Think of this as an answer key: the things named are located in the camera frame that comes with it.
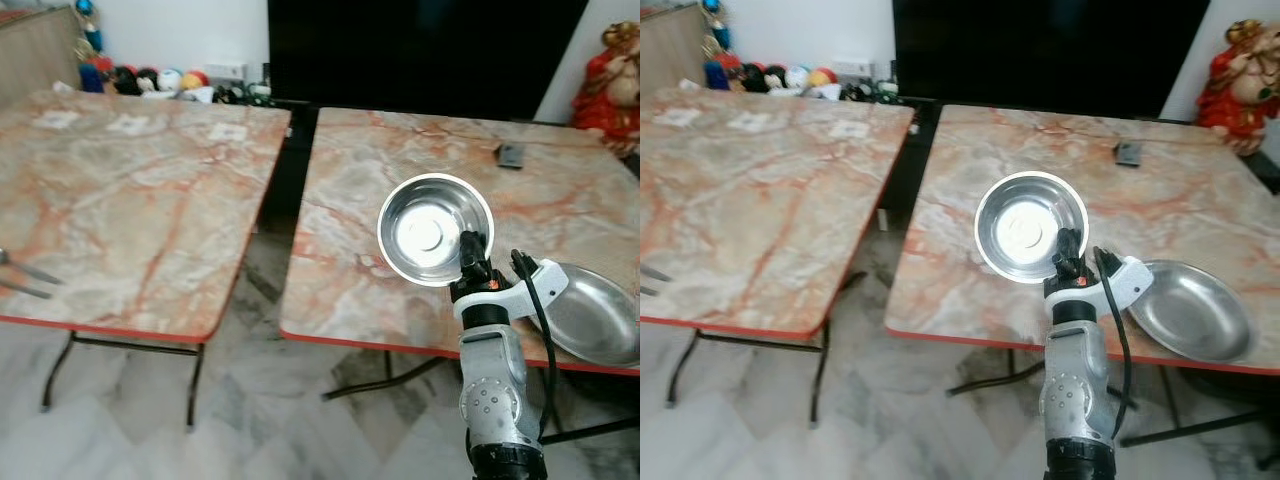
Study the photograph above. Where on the steel fork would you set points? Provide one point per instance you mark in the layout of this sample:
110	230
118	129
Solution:
655	272

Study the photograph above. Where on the white wall socket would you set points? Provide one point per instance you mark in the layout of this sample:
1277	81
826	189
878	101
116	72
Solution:
853	70
225	71

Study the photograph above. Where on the yellow and red doll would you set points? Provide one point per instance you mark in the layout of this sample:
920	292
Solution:
194	82
821	79

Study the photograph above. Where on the round steel bowl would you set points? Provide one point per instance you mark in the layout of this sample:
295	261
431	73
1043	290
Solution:
1015	232
415	235

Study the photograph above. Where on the marble folding table with labels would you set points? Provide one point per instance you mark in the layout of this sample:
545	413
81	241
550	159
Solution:
130	220
760	220

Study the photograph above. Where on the small black flat box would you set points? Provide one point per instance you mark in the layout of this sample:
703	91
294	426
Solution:
511	156
1129	154

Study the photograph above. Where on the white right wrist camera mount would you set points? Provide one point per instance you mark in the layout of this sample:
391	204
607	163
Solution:
520	290
1110	287

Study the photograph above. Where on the blue hanging ornament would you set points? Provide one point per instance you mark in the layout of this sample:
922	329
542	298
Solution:
86	20
712	18

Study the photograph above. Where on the blue doll figure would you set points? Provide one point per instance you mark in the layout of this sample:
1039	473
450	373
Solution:
91	77
715	75

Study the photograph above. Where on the red and gold statue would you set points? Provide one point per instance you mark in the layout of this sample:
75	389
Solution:
605	95
1235	90

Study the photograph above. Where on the wooden cabinet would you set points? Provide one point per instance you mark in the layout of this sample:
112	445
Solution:
35	55
668	55

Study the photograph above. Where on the steel cutlery piece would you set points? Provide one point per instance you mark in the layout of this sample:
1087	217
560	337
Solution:
25	290

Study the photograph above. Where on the white and blue doll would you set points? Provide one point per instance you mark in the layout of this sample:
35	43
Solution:
796	78
170	80

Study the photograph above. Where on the shallow steel plate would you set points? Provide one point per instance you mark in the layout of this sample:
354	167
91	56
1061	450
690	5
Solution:
600	315
1195	312

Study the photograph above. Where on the black television screen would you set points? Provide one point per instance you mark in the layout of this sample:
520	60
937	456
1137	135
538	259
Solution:
420	55
1050	55

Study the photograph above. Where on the black haired doll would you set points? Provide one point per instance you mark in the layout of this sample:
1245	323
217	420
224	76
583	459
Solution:
751	80
126	82

